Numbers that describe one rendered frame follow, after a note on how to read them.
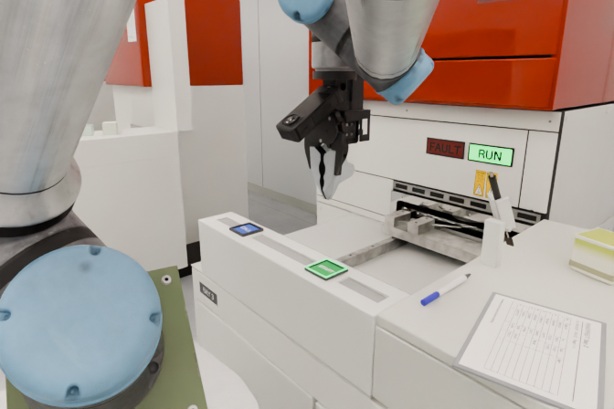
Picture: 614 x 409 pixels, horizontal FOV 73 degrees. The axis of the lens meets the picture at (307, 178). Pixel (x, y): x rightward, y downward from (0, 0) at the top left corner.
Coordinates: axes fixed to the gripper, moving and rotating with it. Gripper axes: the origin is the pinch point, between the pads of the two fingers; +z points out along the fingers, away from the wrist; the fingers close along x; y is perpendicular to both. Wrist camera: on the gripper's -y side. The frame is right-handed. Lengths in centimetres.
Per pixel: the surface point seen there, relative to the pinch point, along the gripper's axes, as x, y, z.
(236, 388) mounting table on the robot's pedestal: 0.2, -18.5, 28.7
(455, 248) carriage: -1, 45, 23
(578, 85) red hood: -15, 68, -17
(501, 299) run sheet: -25.7, 13.0, 13.8
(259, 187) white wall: 320, 206, 103
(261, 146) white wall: 316, 207, 56
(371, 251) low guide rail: 17.0, 33.7, 26.4
